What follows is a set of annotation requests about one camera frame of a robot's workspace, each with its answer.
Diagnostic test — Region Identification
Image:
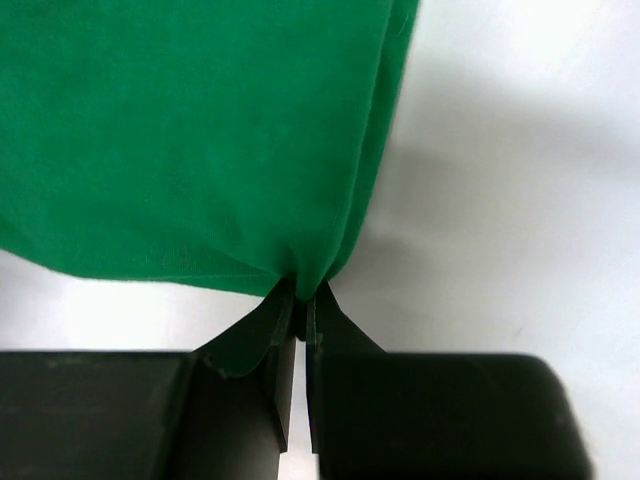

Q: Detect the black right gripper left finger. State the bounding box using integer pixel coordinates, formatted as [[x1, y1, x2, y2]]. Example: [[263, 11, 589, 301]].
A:
[[1, 280, 295, 479]]

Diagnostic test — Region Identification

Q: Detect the green t-shirt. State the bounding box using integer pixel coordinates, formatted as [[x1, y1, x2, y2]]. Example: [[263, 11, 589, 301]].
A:
[[1, 1, 418, 299]]

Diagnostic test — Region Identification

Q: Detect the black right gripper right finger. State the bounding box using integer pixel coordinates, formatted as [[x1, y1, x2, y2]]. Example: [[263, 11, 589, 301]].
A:
[[305, 284, 593, 479]]

